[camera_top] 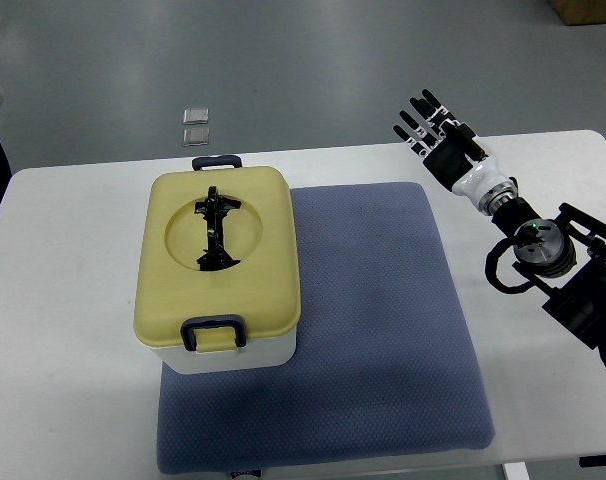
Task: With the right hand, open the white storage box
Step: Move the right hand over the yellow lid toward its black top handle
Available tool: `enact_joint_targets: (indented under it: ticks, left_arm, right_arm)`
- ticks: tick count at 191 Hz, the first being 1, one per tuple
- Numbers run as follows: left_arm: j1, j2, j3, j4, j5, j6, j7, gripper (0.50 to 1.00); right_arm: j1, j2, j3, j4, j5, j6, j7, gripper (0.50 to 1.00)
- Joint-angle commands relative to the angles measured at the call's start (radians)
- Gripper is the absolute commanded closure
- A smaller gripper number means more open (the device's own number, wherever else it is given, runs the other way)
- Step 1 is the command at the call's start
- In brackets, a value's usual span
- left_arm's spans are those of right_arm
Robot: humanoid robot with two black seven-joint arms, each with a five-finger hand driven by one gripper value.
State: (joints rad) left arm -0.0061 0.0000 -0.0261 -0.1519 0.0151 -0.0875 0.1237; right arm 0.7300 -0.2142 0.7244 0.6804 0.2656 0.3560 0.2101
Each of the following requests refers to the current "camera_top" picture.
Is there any upper clear floor plate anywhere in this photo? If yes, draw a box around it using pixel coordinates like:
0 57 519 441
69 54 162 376
182 107 209 125

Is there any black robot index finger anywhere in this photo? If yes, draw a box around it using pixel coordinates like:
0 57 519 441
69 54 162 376
422 89 458 131

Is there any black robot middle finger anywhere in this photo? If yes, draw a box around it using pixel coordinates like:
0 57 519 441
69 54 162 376
409 96 445 138

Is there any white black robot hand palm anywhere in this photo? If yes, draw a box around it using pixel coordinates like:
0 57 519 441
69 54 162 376
423 140 518 211

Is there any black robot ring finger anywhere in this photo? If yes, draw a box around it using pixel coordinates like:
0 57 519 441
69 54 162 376
399 110 438 148

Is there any white storage box base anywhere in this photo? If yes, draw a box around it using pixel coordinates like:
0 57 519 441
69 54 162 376
153 327 297 374

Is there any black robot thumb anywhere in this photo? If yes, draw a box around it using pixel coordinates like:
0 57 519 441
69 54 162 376
443 121 485 162

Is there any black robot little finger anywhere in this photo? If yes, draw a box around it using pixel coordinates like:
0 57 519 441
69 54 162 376
393 125 430 156

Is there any yellow box lid with handle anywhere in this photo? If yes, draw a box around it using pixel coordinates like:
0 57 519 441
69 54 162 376
133 155 301 353

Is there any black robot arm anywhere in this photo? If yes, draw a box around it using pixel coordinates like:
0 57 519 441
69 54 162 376
393 90 606 368

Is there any blue padded mat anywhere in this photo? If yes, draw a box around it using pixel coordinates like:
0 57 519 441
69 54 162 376
157 182 494 474

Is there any brown cardboard box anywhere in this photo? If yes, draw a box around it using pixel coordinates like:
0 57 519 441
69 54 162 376
549 0 606 26

